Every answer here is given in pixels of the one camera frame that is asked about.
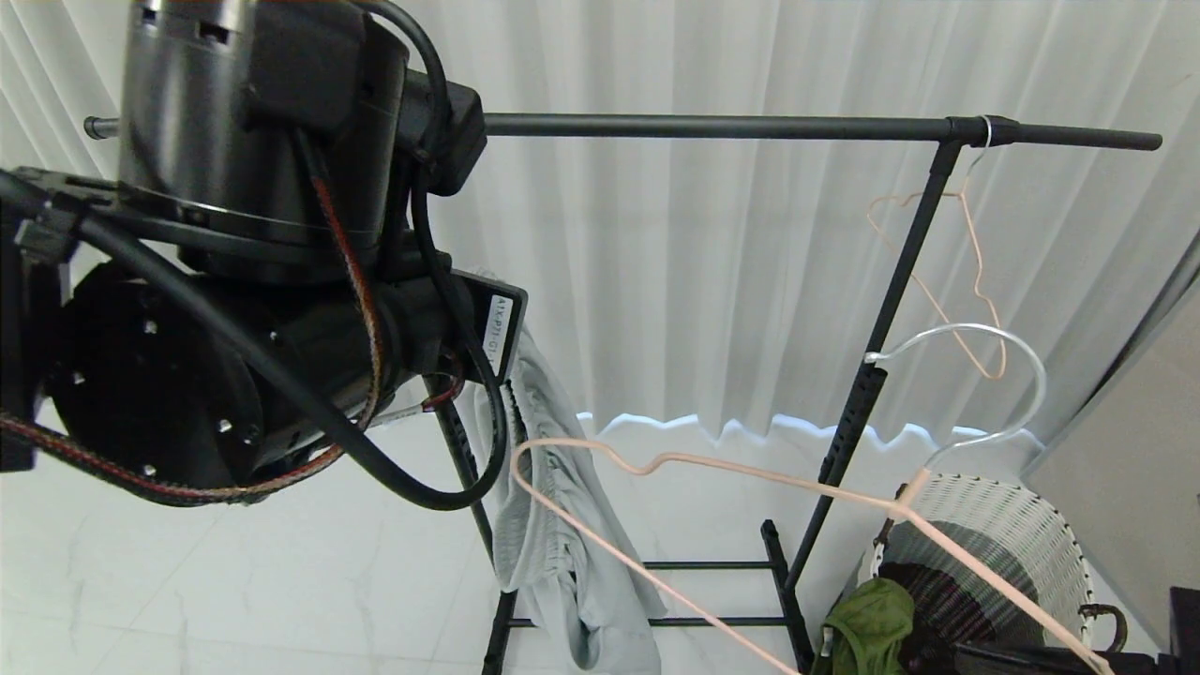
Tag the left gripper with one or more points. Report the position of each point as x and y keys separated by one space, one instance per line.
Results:
x=506 y=328

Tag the white laundry basket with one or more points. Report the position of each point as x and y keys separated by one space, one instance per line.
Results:
x=994 y=516

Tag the black clothes rack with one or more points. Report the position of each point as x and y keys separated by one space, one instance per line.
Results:
x=703 y=126

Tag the pale grey shorts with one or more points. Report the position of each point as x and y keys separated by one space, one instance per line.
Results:
x=553 y=544

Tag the pink clothes hanger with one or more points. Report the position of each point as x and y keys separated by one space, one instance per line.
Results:
x=750 y=471
x=975 y=253

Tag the green garment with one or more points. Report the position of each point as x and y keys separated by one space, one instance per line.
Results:
x=867 y=623

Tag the white curtain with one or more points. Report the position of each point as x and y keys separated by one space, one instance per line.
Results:
x=703 y=262

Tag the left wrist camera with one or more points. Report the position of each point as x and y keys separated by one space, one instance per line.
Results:
x=455 y=141

